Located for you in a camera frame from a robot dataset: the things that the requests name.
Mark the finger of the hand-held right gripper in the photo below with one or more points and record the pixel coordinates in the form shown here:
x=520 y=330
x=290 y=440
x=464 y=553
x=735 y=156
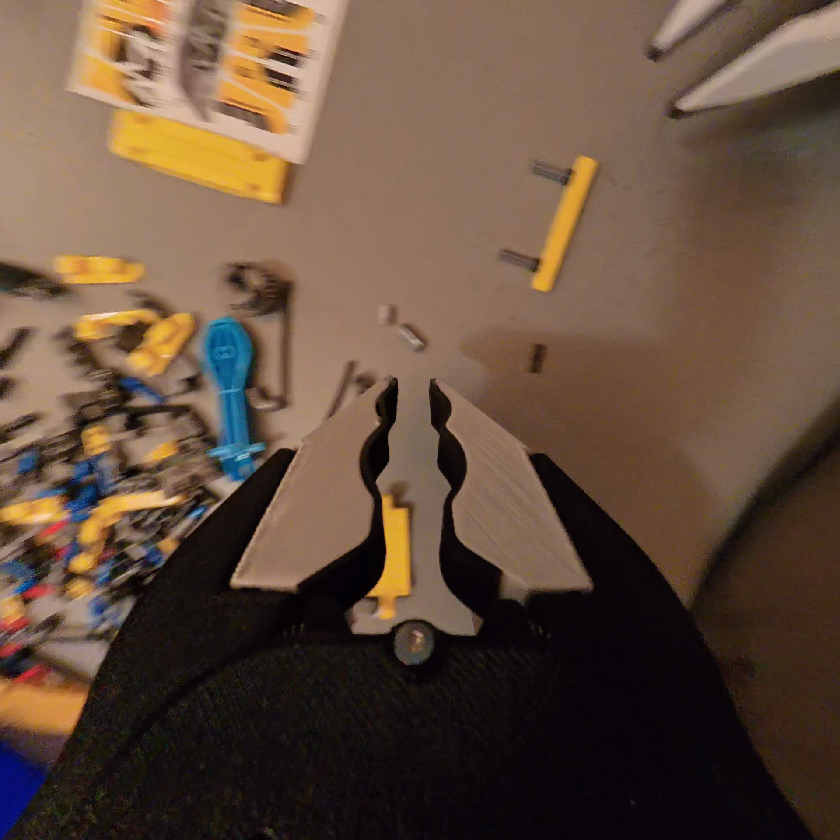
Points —
x=774 y=65
x=686 y=19

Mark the yellow sticker sheet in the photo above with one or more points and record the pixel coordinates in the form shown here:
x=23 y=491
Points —
x=210 y=65

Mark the thin black rod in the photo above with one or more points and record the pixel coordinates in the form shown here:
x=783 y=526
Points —
x=340 y=390

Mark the yellow thin beam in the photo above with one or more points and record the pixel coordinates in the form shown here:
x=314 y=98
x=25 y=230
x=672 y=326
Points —
x=565 y=223

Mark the yellow rectangular panel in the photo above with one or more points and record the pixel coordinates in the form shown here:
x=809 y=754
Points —
x=197 y=157

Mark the small light grey pin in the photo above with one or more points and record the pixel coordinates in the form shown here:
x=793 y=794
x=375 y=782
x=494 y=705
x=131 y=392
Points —
x=387 y=315

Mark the grey elbow piece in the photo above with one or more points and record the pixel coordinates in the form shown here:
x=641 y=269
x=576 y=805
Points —
x=266 y=400

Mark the yellow flat tabbed piece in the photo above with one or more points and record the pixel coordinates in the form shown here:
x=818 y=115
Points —
x=396 y=551

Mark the yellow fender piece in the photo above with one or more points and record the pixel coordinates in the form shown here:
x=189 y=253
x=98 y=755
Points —
x=164 y=341

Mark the thick black rod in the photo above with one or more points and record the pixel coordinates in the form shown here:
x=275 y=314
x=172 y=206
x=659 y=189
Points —
x=285 y=348

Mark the small yellow curved piece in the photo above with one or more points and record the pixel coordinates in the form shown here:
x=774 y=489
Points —
x=98 y=269

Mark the black bevel gear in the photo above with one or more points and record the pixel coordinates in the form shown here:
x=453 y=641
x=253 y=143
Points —
x=259 y=289

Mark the pile of small building pieces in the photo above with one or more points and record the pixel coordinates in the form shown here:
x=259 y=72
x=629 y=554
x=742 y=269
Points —
x=98 y=512

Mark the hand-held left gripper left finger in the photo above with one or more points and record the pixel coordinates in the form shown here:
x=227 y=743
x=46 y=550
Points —
x=308 y=518

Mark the blue plastic separator tool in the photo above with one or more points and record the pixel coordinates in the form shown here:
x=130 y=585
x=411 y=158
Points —
x=226 y=367

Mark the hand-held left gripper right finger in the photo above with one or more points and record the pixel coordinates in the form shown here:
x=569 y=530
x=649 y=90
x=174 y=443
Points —
x=518 y=518

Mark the dark grey sleeve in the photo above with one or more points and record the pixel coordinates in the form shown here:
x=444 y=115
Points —
x=410 y=338

